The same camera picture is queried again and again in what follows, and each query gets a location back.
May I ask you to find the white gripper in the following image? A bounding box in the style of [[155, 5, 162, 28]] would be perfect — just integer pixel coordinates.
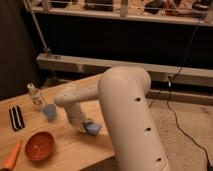
[[65, 103, 101, 136]]

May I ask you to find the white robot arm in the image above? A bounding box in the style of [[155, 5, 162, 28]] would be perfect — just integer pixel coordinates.
[[54, 66, 171, 171]]

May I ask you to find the blue cup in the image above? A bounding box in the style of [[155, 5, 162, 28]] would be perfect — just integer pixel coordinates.
[[43, 104, 57, 121]]

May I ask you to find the orange bowl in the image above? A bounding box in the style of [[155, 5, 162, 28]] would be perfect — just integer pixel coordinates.
[[25, 131, 55, 162]]

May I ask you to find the clear plastic bottle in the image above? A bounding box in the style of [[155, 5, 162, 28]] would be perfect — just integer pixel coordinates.
[[27, 83, 47, 110]]

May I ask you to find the black white striped block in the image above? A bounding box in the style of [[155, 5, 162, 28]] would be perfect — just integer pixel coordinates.
[[9, 106, 25, 131]]

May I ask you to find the orange carrot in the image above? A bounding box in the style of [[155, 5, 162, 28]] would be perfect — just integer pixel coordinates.
[[2, 140, 22, 171]]

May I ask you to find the metal rod stand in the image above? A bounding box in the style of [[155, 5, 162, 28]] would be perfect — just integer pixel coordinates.
[[23, 0, 61, 59]]

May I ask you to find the black cable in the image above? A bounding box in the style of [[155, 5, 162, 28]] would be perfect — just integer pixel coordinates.
[[147, 13, 213, 168]]

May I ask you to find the wooden shelf rail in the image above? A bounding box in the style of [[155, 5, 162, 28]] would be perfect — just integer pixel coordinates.
[[36, 53, 213, 88]]

